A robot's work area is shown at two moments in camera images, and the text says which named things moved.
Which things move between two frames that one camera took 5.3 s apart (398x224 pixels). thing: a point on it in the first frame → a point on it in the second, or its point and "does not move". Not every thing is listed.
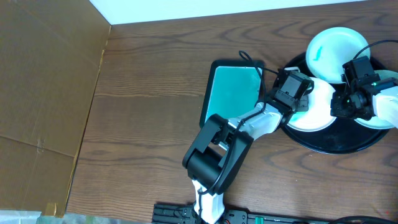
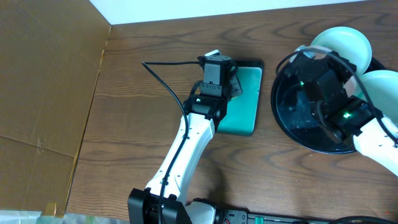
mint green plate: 329,48 does not move
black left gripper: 302,103 → 235,86
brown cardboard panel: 51,53 does not move
